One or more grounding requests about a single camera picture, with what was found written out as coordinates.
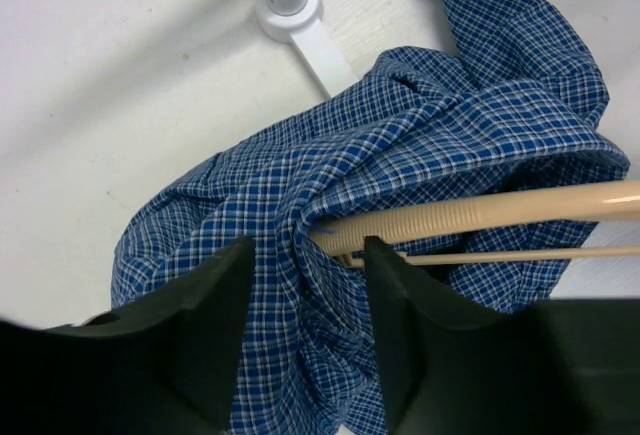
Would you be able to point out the blue plaid shirt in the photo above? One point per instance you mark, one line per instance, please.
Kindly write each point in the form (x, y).
(516, 108)

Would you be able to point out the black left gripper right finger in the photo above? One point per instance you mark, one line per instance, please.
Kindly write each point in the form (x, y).
(448, 365)

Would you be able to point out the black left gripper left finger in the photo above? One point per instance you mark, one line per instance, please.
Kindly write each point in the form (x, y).
(165, 363)

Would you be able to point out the beige plastic hanger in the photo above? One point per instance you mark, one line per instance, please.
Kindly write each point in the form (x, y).
(595, 202)

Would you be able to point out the white metal clothes rack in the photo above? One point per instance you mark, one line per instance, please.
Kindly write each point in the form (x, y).
(299, 23)

